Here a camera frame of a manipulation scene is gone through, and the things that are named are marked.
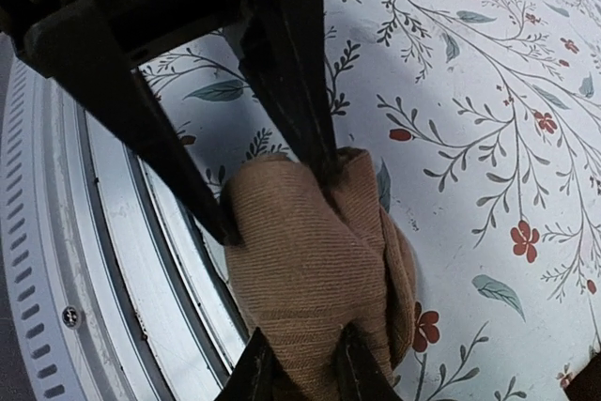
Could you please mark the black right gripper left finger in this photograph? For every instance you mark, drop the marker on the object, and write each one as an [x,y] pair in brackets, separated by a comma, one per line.
[252,377]

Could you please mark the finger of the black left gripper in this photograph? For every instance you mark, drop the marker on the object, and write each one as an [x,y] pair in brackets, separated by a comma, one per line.
[282,57]

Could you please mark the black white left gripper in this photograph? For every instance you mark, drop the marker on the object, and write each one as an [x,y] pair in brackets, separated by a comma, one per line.
[91,49]

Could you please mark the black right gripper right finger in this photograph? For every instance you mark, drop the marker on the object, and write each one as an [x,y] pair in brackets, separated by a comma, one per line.
[358,374]

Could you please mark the brown ribbed sock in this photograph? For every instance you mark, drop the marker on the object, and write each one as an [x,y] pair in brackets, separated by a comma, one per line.
[311,263]

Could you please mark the floral patterned table mat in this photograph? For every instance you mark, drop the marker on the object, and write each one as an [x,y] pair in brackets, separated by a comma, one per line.
[482,118]

